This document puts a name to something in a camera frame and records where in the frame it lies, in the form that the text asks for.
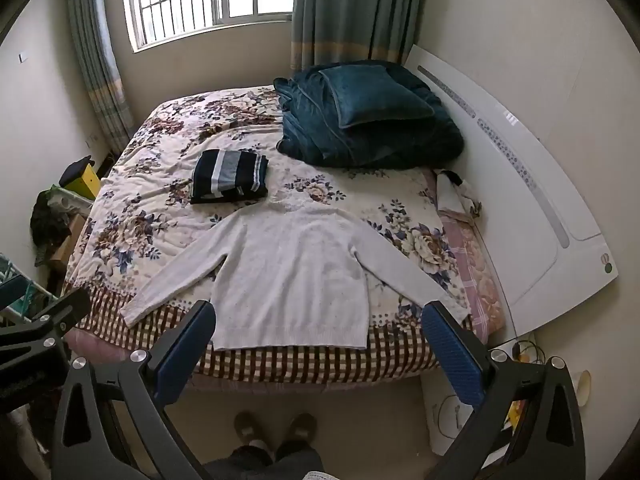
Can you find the folded navy striped clothes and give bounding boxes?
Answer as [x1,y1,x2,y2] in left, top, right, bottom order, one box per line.
[190,149,270,205]

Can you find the person's right slipper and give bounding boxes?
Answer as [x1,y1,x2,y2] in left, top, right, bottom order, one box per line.
[286,412,319,454]

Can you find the white knit sweater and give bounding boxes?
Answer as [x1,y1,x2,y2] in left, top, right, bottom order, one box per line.
[121,199,471,352]

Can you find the teal velvet quilt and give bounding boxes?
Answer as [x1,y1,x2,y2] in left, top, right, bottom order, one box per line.
[273,60,465,168]

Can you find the wide teal striped curtain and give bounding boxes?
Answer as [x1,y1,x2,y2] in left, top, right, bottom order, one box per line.
[290,0,426,73]

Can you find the narrow teal striped curtain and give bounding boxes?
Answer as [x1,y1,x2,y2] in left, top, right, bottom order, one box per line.
[67,0,136,156]

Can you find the teal velvet pillow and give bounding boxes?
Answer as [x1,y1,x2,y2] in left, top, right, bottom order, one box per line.
[318,64,436,128]

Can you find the person's left slipper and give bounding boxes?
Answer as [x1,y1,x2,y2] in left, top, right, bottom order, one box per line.
[234,411,264,449]

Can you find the dark green bag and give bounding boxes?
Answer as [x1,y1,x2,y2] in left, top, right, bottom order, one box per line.
[30,190,73,261]

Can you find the black and white cloth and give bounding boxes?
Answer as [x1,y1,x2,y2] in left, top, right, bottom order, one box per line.
[436,170,483,221]

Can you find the teal drying rack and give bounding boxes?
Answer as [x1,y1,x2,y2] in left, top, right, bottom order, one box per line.
[0,254,57,322]

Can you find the person's slipper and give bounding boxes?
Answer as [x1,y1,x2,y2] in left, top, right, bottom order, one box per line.
[286,412,319,454]
[234,411,264,449]

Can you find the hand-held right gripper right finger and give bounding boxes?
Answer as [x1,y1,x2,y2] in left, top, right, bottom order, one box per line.
[421,301,587,480]

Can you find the pink checked mattress pad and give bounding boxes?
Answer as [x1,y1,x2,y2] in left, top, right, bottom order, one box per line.
[425,170,506,342]

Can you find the white bed headboard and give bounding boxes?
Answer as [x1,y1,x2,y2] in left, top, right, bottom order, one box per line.
[404,44,621,336]

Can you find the cardboard box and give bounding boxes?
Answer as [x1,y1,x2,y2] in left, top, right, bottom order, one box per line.
[47,215,91,267]

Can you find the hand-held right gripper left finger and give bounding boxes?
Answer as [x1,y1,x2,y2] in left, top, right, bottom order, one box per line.
[50,300,218,480]

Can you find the white bedside cabinet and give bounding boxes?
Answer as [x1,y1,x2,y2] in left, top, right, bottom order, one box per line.
[420,374,517,467]

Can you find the yellow box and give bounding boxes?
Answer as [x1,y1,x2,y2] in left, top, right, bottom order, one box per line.
[60,156,103,200]

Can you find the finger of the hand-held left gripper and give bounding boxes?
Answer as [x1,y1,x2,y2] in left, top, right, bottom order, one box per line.
[0,287,92,350]

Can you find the floral bed blanket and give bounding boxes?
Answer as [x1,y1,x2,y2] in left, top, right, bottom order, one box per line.
[62,85,476,386]

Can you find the person's dark trousers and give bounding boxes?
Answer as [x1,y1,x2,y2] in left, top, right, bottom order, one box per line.
[205,442,326,480]

